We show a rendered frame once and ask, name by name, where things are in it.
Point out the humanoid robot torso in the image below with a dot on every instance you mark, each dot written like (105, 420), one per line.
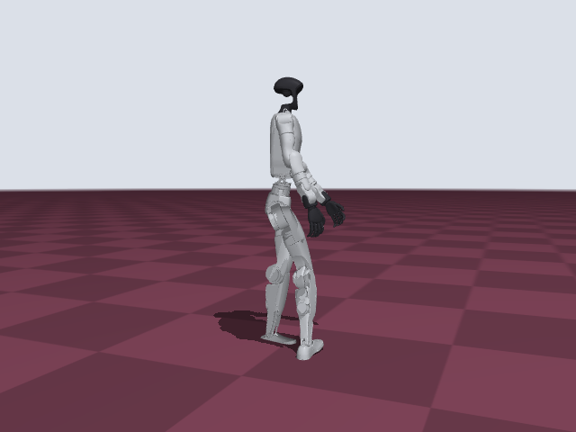
(280, 191)

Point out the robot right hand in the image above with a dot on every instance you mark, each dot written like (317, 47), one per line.
(315, 217)

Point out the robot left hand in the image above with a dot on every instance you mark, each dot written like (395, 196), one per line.
(333, 208)

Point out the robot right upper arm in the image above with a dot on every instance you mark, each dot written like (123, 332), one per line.
(284, 124)

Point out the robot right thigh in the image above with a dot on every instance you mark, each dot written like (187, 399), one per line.
(283, 218)

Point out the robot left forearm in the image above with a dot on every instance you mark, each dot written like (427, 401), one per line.
(316, 188)

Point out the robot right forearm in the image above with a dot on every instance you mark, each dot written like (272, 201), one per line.
(299, 177)

